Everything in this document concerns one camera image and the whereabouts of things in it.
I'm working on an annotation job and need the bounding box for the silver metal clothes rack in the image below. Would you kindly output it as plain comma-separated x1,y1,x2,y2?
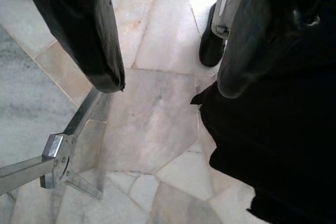
0,87,107,200

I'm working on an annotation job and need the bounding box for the black shirt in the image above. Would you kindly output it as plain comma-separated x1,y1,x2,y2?
190,0,336,224

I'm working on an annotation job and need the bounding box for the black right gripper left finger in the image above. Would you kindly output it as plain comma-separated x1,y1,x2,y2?
17,0,126,94

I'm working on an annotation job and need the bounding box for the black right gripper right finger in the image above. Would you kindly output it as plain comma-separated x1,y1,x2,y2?
217,0,297,99

